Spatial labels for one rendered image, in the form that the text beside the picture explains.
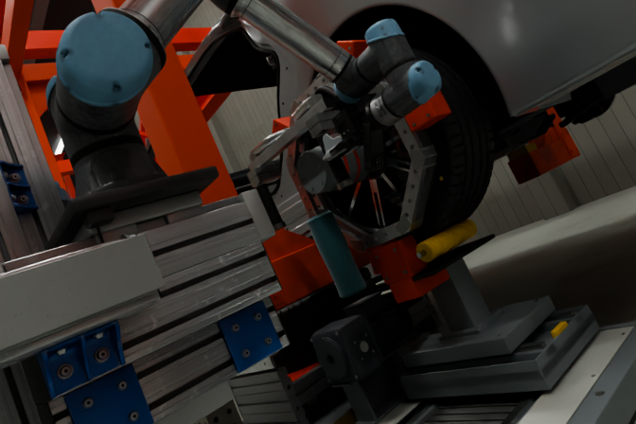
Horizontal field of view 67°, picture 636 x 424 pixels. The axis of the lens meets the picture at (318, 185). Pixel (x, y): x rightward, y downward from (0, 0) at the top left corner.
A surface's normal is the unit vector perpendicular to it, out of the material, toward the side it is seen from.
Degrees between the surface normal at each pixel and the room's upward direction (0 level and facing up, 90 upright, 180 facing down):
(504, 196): 90
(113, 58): 95
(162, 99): 90
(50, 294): 90
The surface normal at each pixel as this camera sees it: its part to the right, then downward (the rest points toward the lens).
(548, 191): -0.72, 0.22
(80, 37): 0.42, -0.24
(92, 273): 0.56, -0.38
